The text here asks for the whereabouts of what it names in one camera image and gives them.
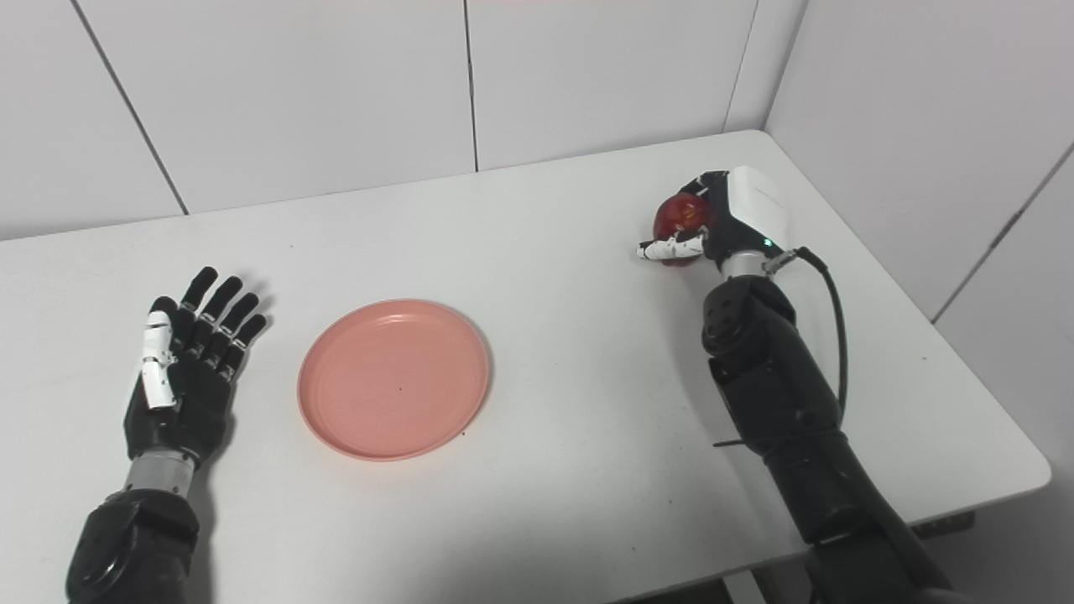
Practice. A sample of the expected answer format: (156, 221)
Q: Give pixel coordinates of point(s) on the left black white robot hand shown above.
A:
(189, 403)

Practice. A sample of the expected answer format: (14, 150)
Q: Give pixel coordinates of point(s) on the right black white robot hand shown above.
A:
(747, 214)

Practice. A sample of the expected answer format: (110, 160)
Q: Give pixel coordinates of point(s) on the red apple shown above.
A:
(675, 216)

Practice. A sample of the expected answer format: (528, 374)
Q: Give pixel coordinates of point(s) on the pink round plate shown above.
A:
(394, 379)

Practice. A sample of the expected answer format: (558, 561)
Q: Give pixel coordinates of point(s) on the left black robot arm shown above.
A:
(126, 537)

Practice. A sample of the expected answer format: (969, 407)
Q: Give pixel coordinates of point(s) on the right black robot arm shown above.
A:
(780, 394)

